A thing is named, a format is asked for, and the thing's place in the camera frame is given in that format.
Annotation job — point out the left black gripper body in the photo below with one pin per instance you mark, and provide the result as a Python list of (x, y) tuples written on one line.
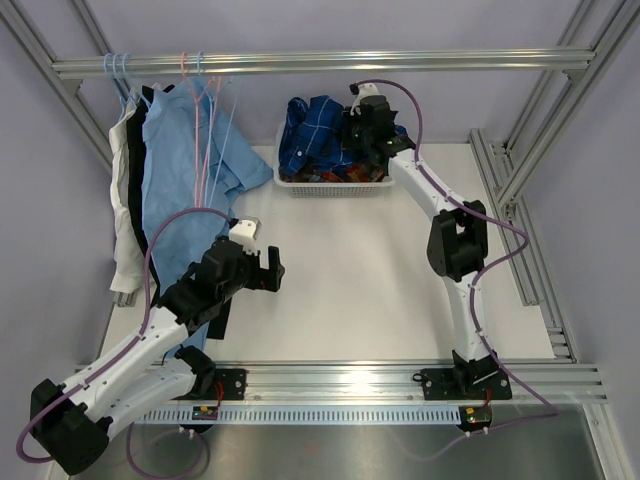
[(253, 277)]

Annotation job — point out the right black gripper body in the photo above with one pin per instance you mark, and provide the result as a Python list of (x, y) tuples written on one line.
[(355, 137)]

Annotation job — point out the red brown plaid shirt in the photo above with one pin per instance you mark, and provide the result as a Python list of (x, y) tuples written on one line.
[(354, 174)]

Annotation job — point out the blue plaid shirt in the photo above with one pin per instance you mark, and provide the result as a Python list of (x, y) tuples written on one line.
[(312, 136)]

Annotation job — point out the pink wire hanger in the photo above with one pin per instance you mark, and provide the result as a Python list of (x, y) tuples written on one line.
[(201, 161)]

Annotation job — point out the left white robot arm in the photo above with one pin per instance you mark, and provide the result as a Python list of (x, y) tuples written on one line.
[(74, 421)]

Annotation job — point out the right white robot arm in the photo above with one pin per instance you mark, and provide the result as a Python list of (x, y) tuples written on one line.
[(457, 244)]

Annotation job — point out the white shirt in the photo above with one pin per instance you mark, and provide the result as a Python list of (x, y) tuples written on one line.
[(123, 281)]

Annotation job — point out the light blue shirt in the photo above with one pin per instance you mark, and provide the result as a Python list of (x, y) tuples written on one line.
[(181, 232)]

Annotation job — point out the black shirt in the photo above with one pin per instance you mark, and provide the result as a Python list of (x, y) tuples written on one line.
[(135, 168)]

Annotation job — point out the white plastic basket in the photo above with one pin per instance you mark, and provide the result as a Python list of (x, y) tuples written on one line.
[(325, 189)]

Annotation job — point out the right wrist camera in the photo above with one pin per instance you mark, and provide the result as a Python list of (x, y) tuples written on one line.
[(360, 91)]

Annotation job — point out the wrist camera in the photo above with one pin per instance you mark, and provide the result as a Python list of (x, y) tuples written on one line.
[(245, 232), (360, 91)]

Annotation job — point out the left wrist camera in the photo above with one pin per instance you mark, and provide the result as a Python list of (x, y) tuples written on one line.
[(245, 232)]

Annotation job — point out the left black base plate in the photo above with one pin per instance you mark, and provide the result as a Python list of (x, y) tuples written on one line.
[(226, 384)]

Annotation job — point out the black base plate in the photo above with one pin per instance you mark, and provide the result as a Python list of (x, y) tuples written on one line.
[(226, 384), (439, 384)]

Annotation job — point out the right aluminium frame post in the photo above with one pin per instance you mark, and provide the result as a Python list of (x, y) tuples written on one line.
[(506, 167)]

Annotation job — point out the aluminium frame post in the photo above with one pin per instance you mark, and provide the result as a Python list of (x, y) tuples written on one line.
[(37, 49), (506, 167)]

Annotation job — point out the white slotted cable duct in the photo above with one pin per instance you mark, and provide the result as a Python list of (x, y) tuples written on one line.
[(235, 414)]

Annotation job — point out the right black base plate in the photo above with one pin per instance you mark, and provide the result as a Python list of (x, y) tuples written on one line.
[(439, 384)]

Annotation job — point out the aluminium hanging rail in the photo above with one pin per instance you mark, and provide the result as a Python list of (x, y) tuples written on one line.
[(552, 58)]

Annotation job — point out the aluminium front rail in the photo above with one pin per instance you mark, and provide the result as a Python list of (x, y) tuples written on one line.
[(376, 382)]

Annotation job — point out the left aluminium frame post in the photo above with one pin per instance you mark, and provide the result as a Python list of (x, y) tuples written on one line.
[(37, 49)]

